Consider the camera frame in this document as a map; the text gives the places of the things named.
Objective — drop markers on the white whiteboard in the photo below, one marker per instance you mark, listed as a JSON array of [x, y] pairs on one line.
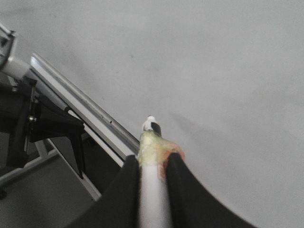
[[224, 78]]

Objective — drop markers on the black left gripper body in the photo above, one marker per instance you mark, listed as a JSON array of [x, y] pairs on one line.
[[16, 119]]

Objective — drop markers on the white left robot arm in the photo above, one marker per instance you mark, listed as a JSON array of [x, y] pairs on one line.
[[18, 71]]

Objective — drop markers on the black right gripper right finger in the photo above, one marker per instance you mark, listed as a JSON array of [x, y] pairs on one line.
[[192, 205]]

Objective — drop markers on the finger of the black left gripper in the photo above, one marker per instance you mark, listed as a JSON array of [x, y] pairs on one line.
[[52, 121]]

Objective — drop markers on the white whiteboard marker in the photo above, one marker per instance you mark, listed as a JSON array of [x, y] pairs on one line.
[[154, 204]]

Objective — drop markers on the white metal pegboard stand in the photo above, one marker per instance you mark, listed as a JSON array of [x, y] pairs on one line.
[[40, 152]]

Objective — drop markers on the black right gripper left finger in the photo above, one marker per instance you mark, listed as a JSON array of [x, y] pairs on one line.
[[118, 206]]

